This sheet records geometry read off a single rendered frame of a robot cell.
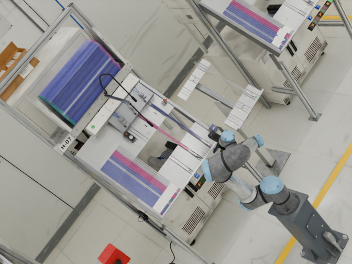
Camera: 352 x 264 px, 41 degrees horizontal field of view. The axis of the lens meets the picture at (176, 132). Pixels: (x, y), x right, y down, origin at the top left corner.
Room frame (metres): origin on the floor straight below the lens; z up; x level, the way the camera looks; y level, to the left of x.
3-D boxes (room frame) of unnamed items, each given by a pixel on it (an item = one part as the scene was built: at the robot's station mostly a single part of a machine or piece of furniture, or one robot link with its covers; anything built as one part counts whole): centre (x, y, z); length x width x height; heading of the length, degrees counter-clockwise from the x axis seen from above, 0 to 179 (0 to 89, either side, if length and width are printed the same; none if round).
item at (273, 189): (1.81, -0.17, 0.72); 0.13 x 0.12 x 0.14; 63
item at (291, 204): (1.81, -0.18, 0.60); 0.15 x 0.15 x 0.10
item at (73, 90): (2.89, 0.22, 1.52); 0.51 x 0.13 x 0.27; 106
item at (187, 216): (2.99, 0.31, 0.31); 0.70 x 0.65 x 0.62; 106
